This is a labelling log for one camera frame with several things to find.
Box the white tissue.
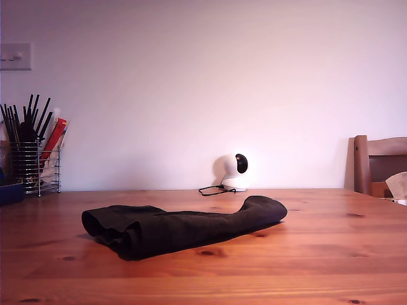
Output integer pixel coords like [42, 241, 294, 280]
[384, 171, 407, 200]

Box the red chopstick packet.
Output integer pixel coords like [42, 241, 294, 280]
[39, 117, 69, 163]

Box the black security camera cable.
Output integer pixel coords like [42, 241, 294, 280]
[198, 185, 238, 197]

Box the brown wooden board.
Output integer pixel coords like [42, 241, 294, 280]
[0, 139, 12, 185]

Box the white paper sleeve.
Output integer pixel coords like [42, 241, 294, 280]
[40, 126, 71, 187]

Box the white light switch plate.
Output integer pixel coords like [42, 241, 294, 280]
[0, 43, 32, 71]

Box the blue box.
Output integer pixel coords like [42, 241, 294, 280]
[0, 182, 25, 206]

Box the dark grey underwear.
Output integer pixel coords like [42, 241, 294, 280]
[81, 195, 288, 262]

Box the wooden chair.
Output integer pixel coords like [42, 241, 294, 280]
[344, 135, 407, 196]

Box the white round security camera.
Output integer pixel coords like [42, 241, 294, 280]
[213, 153, 251, 193]

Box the chrome wire utensil holder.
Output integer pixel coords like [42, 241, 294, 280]
[9, 141, 62, 197]

